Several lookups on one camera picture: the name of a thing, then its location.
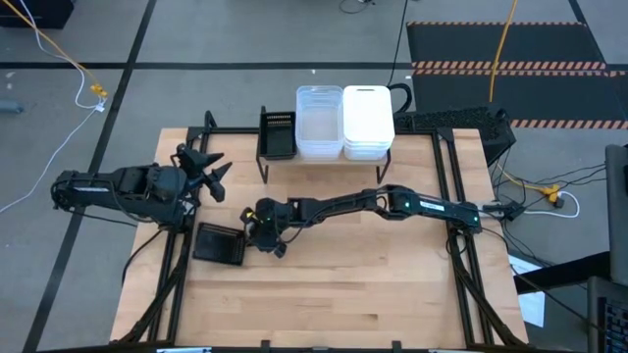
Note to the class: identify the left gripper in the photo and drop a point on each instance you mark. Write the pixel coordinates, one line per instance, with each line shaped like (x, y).
(193, 174)

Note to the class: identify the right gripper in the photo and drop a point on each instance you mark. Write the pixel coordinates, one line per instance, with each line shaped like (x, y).
(272, 240)

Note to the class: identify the clear plastic basket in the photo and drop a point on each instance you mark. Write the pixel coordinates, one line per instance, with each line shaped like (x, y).
(319, 158)
(319, 122)
(319, 151)

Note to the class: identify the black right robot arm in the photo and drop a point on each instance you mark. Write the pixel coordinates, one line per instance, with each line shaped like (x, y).
(432, 206)

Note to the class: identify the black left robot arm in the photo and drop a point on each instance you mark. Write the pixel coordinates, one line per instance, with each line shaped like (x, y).
(108, 188)

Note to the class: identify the wooden shelf with black legs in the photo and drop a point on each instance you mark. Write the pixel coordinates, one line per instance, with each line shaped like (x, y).
(324, 163)

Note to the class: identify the small grey object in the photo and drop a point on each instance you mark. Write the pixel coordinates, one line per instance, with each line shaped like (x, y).
(10, 108)

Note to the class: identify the black box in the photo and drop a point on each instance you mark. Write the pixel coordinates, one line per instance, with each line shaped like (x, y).
(34, 12)

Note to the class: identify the white paper sheet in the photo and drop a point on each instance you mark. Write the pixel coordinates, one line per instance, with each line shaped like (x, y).
(532, 309)

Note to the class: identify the yellow power plug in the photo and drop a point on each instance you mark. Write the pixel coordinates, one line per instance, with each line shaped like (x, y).
(549, 192)

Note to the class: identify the black beam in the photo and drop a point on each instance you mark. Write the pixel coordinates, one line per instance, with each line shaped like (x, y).
(564, 273)

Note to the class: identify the black mat with hazard stripes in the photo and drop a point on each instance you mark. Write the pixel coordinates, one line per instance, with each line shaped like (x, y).
(539, 44)

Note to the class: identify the dark laptop keyboard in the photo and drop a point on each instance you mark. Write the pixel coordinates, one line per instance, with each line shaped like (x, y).
(608, 318)

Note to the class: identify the grey panel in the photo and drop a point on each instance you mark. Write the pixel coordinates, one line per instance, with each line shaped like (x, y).
(617, 211)

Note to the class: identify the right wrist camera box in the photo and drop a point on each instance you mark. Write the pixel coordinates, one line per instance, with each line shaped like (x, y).
(272, 213)

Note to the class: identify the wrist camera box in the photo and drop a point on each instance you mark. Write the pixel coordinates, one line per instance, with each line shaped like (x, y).
(169, 181)
(272, 213)

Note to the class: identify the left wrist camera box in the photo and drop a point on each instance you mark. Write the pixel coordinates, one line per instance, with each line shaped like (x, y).
(169, 181)

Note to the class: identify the black aluminium rig frame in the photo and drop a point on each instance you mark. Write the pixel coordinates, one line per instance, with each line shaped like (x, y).
(176, 294)

